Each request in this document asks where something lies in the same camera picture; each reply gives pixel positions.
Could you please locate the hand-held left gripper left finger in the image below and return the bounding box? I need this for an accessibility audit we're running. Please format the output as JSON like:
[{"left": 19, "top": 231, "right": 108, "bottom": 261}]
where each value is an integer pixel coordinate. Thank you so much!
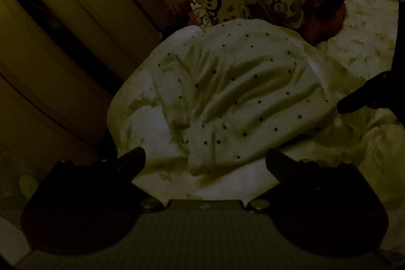
[{"left": 40, "top": 147, "right": 163, "bottom": 211}]

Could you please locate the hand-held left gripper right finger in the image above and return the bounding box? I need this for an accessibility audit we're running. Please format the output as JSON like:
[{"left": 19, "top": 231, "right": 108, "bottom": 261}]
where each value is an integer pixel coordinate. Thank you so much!
[{"left": 249, "top": 148, "right": 371, "bottom": 213}]

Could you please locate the white black-dotted small garment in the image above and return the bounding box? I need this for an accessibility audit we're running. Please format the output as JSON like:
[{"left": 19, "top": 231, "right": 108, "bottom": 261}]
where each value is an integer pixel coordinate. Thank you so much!
[{"left": 149, "top": 18, "right": 340, "bottom": 177}]

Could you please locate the white leaf-print duvet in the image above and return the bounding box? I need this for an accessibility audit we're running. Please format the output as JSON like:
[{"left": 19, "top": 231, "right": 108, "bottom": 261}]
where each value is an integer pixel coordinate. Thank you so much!
[{"left": 107, "top": 0, "right": 405, "bottom": 258}]

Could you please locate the dark red blanket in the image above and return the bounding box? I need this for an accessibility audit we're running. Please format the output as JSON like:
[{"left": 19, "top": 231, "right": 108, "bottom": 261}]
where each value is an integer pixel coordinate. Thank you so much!
[{"left": 165, "top": 0, "right": 348, "bottom": 47}]

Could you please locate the round pale object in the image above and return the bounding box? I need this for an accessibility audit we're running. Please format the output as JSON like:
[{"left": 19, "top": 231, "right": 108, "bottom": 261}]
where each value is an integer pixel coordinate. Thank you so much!
[{"left": 19, "top": 174, "right": 40, "bottom": 197}]

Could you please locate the pale wooden wardrobe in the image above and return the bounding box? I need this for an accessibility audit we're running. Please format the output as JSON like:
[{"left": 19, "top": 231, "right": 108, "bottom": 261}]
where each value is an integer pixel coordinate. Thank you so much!
[{"left": 0, "top": 0, "right": 198, "bottom": 163}]

